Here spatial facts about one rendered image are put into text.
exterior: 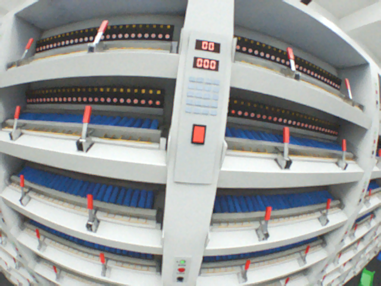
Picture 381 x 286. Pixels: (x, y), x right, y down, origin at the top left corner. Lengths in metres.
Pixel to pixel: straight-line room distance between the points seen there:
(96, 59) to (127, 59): 0.07
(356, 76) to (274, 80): 0.55
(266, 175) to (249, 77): 0.20
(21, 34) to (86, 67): 0.47
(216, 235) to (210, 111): 0.30
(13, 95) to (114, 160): 0.54
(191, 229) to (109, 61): 0.37
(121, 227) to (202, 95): 0.35
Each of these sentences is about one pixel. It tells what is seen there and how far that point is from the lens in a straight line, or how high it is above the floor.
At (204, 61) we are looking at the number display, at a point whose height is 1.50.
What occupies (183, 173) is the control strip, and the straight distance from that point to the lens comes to 0.30.
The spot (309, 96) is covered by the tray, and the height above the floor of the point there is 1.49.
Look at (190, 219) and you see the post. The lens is 0.35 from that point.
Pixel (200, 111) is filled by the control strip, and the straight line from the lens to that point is 0.29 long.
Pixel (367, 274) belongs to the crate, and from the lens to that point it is 2.67.
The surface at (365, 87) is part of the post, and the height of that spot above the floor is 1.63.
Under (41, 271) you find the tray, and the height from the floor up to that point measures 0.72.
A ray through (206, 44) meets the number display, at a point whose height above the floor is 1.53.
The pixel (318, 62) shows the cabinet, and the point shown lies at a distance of 0.80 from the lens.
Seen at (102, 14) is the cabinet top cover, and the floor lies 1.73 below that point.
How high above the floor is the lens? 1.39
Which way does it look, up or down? 8 degrees down
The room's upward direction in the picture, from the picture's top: 6 degrees clockwise
